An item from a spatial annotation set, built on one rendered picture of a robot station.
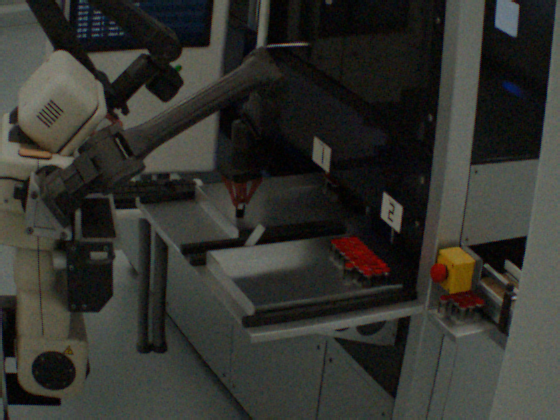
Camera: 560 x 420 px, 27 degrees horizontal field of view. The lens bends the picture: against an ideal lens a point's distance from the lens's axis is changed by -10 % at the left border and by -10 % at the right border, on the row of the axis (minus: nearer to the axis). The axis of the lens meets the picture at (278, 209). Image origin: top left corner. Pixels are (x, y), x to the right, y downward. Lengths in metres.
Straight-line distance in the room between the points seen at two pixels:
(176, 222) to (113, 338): 1.31
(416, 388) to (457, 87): 0.71
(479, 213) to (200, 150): 1.03
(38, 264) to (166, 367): 1.57
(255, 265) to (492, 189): 0.56
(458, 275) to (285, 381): 0.96
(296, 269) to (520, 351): 1.89
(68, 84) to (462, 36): 0.79
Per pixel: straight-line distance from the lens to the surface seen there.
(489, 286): 2.72
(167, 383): 4.00
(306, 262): 2.84
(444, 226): 2.62
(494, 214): 2.69
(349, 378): 3.07
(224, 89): 2.39
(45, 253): 2.56
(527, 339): 0.94
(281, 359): 3.42
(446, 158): 2.56
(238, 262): 2.81
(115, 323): 4.33
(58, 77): 2.40
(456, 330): 2.62
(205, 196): 3.05
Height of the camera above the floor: 2.12
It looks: 24 degrees down
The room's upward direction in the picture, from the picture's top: 5 degrees clockwise
